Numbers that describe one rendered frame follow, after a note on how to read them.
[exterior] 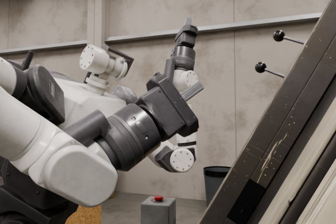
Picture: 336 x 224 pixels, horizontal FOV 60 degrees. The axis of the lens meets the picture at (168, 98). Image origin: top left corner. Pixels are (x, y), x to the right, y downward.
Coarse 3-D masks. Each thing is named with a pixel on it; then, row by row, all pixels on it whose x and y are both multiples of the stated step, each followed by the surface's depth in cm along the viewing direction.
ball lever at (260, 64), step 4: (256, 64) 98; (260, 64) 97; (264, 64) 97; (256, 68) 97; (260, 68) 97; (264, 68) 97; (260, 72) 98; (272, 72) 94; (276, 72) 94; (280, 76) 92; (284, 76) 91
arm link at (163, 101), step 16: (160, 80) 50; (144, 96) 48; (160, 96) 49; (176, 96) 50; (128, 112) 45; (144, 112) 45; (160, 112) 48; (176, 112) 49; (192, 112) 50; (128, 128) 43; (144, 128) 44; (160, 128) 47; (176, 128) 48; (192, 128) 50; (144, 144) 44
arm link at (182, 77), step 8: (168, 64) 98; (176, 64) 99; (184, 64) 99; (192, 64) 101; (168, 72) 97; (176, 72) 99; (184, 72) 97; (192, 72) 98; (176, 80) 98; (184, 80) 95; (192, 80) 97; (176, 88) 99; (184, 88) 97
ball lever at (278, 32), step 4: (276, 32) 96; (280, 32) 96; (276, 36) 96; (280, 36) 96; (284, 36) 96; (276, 40) 97; (280, 40) 97; (292, 40) 93; (296, 40) 92; (300, 40) 92
